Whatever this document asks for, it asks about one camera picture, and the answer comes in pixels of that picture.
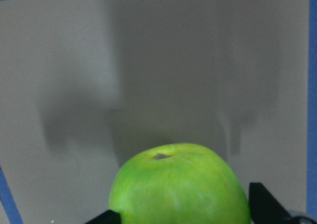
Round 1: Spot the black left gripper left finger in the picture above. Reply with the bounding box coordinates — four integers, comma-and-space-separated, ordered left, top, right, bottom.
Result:
85, 210, 121, 224

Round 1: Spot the green apple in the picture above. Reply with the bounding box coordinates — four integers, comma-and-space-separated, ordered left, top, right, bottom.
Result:
108, 143, 251, 224

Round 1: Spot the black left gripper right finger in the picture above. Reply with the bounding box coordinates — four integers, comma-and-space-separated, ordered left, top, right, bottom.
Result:
249, 182, 297, 224

